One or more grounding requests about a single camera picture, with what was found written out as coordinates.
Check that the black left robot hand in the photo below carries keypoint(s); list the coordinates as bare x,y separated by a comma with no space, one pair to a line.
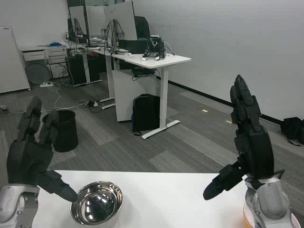
28,161

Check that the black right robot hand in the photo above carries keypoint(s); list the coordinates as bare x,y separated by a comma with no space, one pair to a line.
256,152

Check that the orange plastic bowl white inside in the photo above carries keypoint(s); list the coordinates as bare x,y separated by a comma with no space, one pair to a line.
247,216

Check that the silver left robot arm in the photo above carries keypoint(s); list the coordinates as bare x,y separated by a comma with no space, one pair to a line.
12,204

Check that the shiny steel bowl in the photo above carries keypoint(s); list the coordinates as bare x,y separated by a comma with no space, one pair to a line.
97,204

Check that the black folded umbrella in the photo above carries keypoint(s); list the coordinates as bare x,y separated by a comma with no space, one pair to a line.
293,128

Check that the black trash bin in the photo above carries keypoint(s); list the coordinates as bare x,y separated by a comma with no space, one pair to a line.
67,133

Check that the white floor power strip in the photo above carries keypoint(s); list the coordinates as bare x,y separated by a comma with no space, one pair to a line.
47,84

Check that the grey round disc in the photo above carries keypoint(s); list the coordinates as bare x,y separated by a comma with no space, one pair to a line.
38,73

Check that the white rolling whiteboard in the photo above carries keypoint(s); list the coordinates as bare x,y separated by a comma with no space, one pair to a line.
10,61

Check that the black computer tower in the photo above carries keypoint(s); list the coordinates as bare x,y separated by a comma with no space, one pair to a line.
76,70

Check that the white drawer cabinet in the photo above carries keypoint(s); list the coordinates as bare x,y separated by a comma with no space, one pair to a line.
55,59

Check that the black backpack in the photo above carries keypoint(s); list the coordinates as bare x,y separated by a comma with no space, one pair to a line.
147,111

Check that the white under-desk panel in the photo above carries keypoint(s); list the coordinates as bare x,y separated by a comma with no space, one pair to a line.
128,95

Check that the white standing desk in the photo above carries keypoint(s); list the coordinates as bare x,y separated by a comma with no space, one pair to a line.
152,60

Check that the small black robot device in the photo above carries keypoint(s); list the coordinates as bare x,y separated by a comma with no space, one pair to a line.
155,48

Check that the black box on desk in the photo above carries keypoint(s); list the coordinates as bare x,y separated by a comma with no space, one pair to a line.
133,46

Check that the black office chair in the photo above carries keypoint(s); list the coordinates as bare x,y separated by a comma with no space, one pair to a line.
142,27

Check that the large white-backed monitor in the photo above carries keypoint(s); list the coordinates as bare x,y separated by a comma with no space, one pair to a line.
123,16

